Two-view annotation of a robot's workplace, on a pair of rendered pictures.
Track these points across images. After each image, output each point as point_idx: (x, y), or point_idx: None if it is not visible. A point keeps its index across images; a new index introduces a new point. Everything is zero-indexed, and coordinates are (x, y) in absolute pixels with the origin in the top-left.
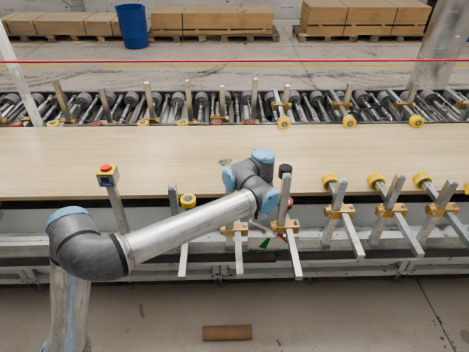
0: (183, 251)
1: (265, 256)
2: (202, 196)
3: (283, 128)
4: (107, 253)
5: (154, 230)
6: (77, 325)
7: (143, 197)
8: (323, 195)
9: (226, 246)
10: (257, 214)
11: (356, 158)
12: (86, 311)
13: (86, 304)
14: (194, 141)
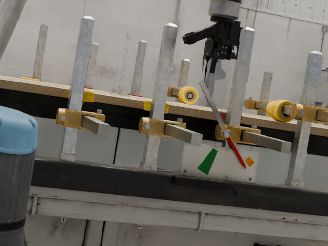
0: (93, 119)
1: (211, 179)
2: (100, 100)
3: (188, 101)
4: None
5: None
6: (10, 11)
7: (3, 85)
8: (277, 127)
9: (146, 161)
10: (217, 56)
11: None
12: (23, 6)
13: None
14: (59, 85)
